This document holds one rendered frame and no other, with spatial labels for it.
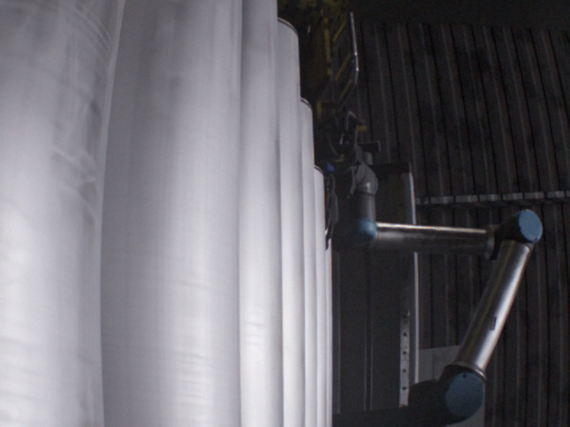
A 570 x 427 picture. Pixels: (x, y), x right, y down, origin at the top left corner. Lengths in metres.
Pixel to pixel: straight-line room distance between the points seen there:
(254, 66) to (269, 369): 0.30
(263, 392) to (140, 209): 0.31
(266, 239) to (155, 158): 0.31
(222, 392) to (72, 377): 0.30
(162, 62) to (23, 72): 0.33
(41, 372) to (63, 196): 0.06
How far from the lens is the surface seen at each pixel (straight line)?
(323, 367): 1.74
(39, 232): 0.24
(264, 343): 0.81
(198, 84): 0.59
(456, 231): 2.74
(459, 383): 2.42
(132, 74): 0.57
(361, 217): 2.48
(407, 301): 2.86
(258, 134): 0.87
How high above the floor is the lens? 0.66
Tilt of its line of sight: 19 degrees up
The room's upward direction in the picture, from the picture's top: 1 degrees counter-clockwise
